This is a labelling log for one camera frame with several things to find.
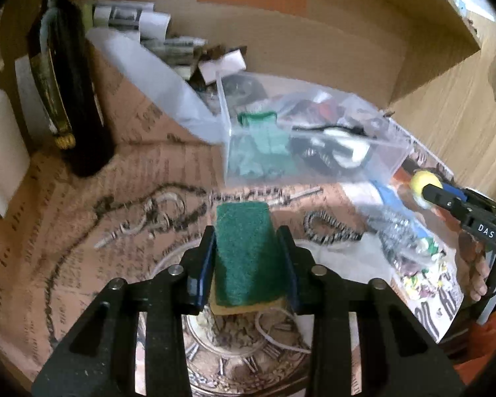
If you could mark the clear plastic storage box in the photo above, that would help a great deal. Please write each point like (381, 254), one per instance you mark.
(303, 103)

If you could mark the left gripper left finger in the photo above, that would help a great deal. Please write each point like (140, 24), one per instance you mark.
(97, 355)

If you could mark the dark wine bottle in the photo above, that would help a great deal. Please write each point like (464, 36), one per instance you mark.
(59, 63)

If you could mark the newspaper desk covering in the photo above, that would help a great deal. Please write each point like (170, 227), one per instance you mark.
(64, 237)

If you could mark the green knitted cloth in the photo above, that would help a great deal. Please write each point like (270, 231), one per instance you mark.
(259, 150)

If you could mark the black and white eye mask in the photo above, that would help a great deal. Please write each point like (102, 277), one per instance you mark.
(332, 150)

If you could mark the person's right hand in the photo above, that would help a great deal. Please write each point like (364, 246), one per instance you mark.
(475, 268)

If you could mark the bronze ornamental clock plate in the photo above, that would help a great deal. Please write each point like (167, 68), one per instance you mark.
(247, 354)

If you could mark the green scouring sponge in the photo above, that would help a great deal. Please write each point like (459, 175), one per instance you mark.
(250, 273)

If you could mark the small white cardboard box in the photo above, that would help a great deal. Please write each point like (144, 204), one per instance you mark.
(230, 63)

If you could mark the stack of newspapers and books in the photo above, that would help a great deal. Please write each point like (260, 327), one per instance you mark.
(140, 22)

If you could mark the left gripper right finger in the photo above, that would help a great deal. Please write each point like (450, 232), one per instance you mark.
(362, 332)

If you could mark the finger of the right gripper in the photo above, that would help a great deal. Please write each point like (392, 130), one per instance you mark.
(450, 198)

